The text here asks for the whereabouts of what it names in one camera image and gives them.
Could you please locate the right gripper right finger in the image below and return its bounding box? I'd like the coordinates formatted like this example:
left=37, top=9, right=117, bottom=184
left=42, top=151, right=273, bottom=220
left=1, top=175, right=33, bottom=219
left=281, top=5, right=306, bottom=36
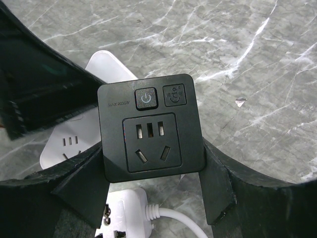
left=199, top=141, right=317, bottom=238

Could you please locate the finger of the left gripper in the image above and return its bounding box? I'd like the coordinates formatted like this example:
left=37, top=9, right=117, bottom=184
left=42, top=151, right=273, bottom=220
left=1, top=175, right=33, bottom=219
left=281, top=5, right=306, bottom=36
left=0, top=8, right=103, bottom=140

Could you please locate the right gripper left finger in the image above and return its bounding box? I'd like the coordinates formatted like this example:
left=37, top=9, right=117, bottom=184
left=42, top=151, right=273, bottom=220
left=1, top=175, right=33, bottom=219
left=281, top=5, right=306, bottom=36
left=0, top=145, right=109, bottom=238

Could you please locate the black socket adapter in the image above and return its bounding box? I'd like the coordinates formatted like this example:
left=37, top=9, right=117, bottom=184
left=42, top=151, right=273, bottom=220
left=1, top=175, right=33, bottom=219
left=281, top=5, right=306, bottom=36
left=98, top=74, right=206, bottom=183

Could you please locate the white power strip cord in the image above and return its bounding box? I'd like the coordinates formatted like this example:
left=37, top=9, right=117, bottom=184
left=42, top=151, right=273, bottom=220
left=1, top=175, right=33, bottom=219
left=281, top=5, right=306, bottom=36
left=145, top=203, right=210, bottom=238

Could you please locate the white power strip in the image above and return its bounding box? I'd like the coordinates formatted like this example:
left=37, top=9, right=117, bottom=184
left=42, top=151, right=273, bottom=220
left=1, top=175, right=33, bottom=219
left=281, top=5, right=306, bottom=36
left=40, top=50, right=154, bottom=238

